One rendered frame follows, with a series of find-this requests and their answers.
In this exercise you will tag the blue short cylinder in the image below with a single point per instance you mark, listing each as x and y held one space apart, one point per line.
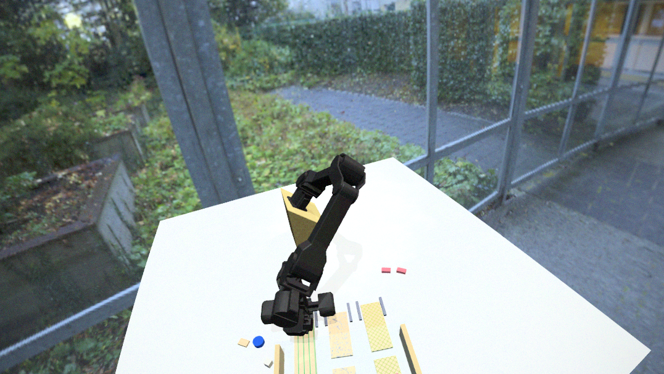
258 342

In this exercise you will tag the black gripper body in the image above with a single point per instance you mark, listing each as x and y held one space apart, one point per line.
325 305

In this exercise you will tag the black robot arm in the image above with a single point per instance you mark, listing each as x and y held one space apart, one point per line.
309 258

